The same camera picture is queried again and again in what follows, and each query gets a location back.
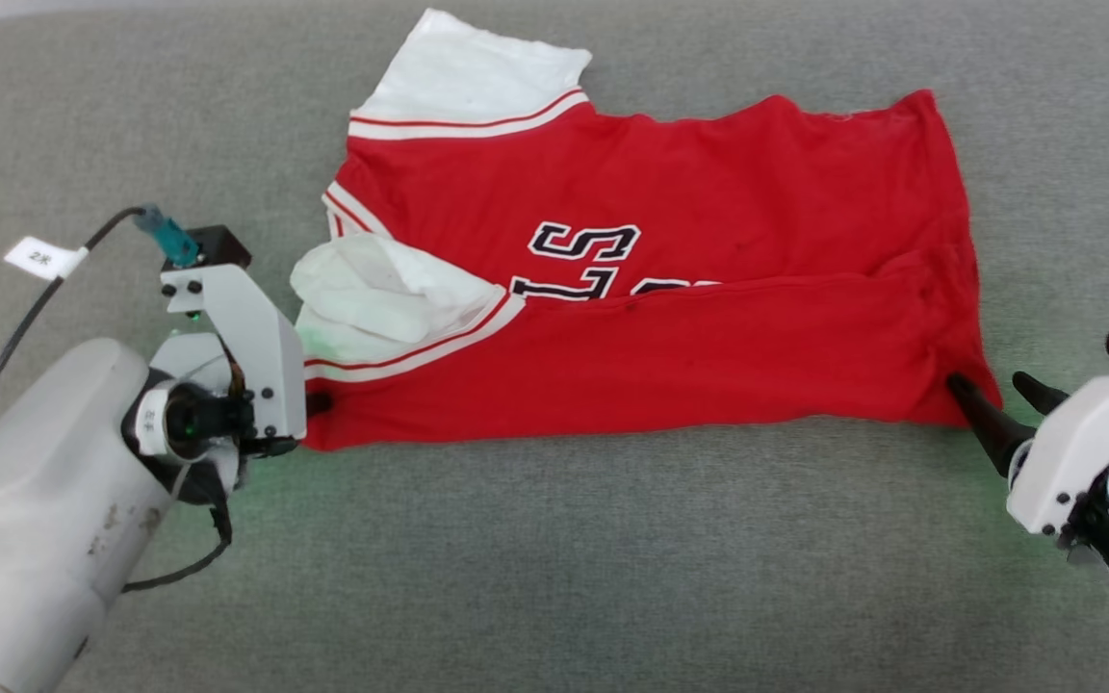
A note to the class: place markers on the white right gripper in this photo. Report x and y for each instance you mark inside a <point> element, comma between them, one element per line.
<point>1074,452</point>

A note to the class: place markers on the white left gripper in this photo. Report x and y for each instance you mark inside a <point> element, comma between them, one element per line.
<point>256,366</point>

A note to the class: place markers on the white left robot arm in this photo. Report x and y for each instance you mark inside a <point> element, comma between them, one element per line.
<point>25,520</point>

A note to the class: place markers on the red and white sports jersey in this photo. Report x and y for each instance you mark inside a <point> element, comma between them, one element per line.
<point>709,327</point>

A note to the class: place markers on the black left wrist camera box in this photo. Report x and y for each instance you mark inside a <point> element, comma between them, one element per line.
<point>222,245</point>

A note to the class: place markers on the grey fabric sofa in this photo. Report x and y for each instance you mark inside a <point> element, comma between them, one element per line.
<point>564,577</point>

